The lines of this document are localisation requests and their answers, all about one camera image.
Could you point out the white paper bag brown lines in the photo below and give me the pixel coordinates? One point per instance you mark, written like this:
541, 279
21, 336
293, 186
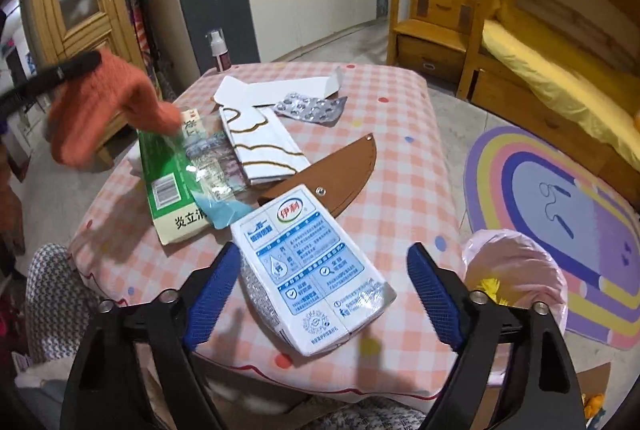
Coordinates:
266, 151

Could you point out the green medicine box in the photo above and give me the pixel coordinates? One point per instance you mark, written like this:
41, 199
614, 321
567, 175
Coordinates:
169, 179

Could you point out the white blue milk carton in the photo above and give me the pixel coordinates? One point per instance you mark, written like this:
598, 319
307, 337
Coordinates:
307, 279

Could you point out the rainbow floor rug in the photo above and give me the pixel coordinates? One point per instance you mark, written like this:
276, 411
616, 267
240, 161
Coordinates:
514, 180

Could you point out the silver pill blister pack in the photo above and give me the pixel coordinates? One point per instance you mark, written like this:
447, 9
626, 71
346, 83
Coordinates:
322, 111

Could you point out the white flattened cardboard box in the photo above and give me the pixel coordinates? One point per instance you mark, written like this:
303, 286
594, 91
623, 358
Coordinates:
233, 92

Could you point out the white spray bottle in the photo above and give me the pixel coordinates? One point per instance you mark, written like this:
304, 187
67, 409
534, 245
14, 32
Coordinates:
219, 49

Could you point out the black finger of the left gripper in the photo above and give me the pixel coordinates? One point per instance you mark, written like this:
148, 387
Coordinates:
46, 81

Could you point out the pink trash bag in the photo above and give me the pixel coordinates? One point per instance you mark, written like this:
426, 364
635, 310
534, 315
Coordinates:
515, 270

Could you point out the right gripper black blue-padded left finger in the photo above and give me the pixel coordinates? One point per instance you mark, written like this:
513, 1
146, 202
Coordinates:
105, 389

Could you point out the orange knitted glove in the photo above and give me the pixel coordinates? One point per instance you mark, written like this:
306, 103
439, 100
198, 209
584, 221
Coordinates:
80, 115

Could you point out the pink checkered tablecloth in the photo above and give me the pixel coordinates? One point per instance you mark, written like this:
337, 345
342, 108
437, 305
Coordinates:
407, 199

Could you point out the brown leather sheath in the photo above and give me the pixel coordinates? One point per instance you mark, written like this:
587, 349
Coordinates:
336, 180

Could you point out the clear plastic snack wrapper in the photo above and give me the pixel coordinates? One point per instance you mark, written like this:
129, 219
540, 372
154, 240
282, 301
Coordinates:
215, 178

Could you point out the wooden bed with yellow sheet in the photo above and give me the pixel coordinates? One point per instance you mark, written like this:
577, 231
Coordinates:
567, 71

